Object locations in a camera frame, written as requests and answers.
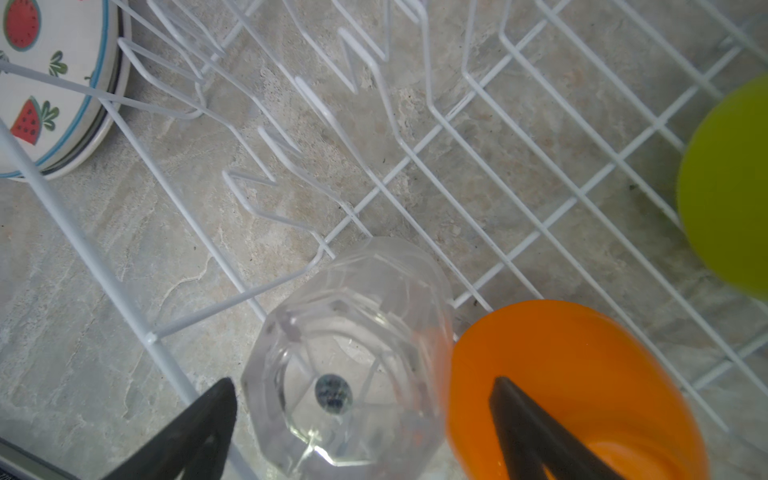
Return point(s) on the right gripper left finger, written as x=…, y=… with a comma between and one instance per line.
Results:
x=194, y=445

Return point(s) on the orange bowl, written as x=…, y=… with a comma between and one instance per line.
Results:
x=590, y=374

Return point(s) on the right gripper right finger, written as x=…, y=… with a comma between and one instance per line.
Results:
x=536, y=446

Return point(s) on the white wire dish rack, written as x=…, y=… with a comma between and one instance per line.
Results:
x=531, y=147

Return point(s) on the plate with fruit pattern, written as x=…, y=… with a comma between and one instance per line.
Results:
x=56, y=57

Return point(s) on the green bowl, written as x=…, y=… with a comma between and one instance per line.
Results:
x=722, y=189

